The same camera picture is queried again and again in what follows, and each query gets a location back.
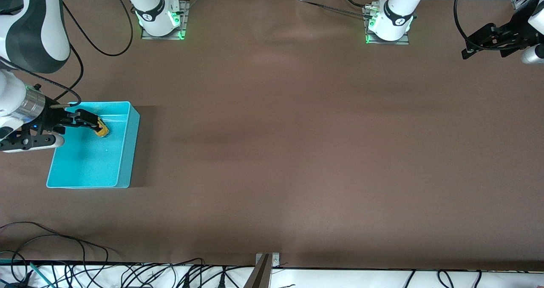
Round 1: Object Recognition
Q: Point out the black cable bundle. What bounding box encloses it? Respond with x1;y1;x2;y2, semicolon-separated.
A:
119;257;255;288

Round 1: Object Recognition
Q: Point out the teal plastic bin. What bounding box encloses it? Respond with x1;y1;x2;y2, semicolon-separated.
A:
46;101;141;189

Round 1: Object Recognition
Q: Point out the black right arm cable loop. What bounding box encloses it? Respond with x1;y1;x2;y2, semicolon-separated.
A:
53;0;134;57

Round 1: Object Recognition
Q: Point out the black cable on table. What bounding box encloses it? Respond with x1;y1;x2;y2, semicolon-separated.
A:
11;235;88;280
0;221;110;254

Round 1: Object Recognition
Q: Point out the grey metal bar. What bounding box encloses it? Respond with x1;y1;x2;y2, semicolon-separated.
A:
244;254;272;288

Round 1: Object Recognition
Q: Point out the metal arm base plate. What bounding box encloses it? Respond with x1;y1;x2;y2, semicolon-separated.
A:
141;0;187;40
365;6;411;45

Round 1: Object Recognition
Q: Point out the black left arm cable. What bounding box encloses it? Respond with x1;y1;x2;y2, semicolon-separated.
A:
453;0;510;51

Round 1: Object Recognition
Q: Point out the black cable group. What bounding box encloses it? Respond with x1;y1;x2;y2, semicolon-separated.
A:
402;269;485;288

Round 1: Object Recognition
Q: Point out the dark cable to arm base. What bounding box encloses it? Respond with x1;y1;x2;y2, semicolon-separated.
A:
297;0;370;19

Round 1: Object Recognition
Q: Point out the small metal bracket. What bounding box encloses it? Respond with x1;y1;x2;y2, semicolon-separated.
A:
255;253;281;268

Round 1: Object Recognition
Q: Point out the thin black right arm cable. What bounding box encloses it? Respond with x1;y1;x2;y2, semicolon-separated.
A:
0;46;84;108

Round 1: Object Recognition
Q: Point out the grey cable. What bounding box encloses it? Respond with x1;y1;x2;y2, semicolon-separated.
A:
181;0;207;14

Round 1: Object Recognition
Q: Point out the brown table cover sheet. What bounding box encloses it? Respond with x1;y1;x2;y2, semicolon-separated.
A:
0;0;544;271

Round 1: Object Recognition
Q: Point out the yellow beetle toy car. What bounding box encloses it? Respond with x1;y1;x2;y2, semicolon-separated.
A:
94;116;110;138

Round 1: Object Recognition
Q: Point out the teal thin tool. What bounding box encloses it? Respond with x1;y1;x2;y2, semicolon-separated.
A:
29;262;56;288

